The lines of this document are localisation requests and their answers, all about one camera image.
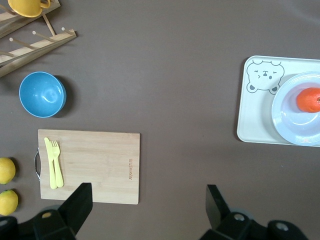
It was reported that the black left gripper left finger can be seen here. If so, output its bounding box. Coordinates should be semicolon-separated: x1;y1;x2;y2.
0;182;93;240

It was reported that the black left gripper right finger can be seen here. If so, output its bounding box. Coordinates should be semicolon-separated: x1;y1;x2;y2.
199;184;310;240

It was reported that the white round plate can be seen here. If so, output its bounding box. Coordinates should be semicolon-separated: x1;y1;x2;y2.
271;71;320;147

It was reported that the orange fruit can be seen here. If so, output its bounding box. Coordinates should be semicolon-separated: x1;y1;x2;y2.
296;87;320;113

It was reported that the yellow plastic fork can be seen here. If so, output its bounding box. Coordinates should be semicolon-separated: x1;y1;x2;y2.
49;140;65;188

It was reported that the yellow plastic knife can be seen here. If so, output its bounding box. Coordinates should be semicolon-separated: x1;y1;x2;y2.
44;137;58;190

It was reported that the wooden cutting board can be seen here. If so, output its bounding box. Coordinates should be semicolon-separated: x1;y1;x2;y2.
33;128;141;206

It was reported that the yellow lemon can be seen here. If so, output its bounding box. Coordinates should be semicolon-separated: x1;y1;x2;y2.
0;157;16;185
0;189;19;216

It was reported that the cream tray with bear print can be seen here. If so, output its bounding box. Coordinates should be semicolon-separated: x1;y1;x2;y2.
236;55;320;145

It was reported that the blue bowl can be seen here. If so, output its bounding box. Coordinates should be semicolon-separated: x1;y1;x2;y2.
19;71;68;118

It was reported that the wooden peg drying rack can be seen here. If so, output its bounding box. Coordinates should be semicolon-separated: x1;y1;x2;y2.
0;0;78;78

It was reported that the yellow mug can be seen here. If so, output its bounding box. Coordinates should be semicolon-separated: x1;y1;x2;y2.
7;0;51;18

